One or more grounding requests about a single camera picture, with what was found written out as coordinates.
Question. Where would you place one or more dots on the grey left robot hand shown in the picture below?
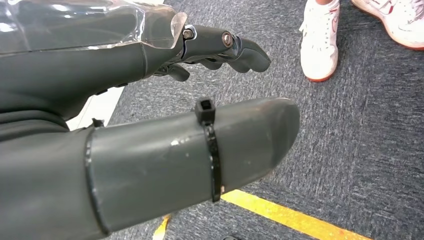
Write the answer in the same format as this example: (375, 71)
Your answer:
(149, 159)

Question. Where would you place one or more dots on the white power strip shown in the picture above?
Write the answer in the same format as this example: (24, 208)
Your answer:
(97, 107)

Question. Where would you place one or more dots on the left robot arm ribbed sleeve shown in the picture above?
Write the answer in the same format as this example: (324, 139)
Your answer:
(39, 185)

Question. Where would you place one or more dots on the white sneaker red sole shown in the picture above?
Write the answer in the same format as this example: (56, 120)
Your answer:
(319, 43)
(397, 20)

